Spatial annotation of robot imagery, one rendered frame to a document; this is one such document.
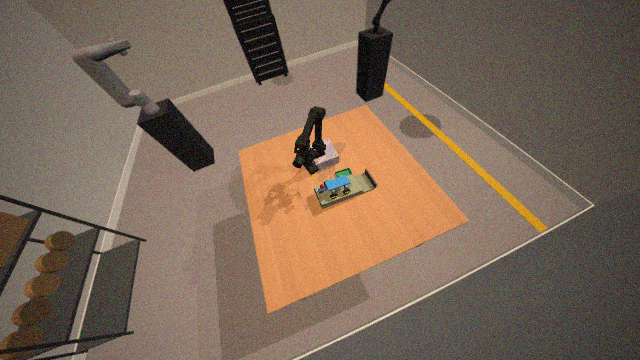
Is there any green tray floor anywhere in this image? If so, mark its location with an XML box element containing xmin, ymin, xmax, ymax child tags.
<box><xmin>336</xmin><ymin>169</ymin><xmax>351</xmax><ymax>177</ymax></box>

